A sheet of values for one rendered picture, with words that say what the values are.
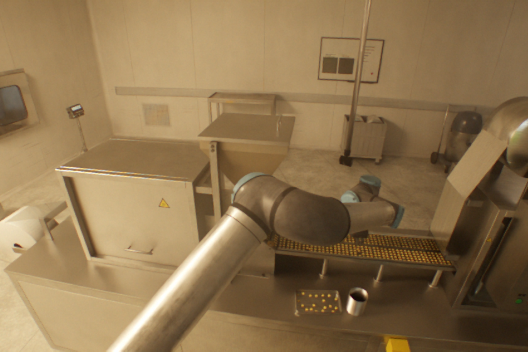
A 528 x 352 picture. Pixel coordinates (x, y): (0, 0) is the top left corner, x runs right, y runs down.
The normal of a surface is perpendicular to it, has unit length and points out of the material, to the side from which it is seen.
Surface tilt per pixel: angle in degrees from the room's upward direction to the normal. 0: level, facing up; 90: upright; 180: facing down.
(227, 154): 114
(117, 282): 0
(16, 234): 90
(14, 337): 0
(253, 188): 31
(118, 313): 90
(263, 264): 90
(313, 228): 78
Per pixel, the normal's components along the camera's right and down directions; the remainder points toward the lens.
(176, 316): 0.30, -0.18
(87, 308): -0.15, 0.45
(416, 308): 0.01, -0.89
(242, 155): -0.15, 0.77
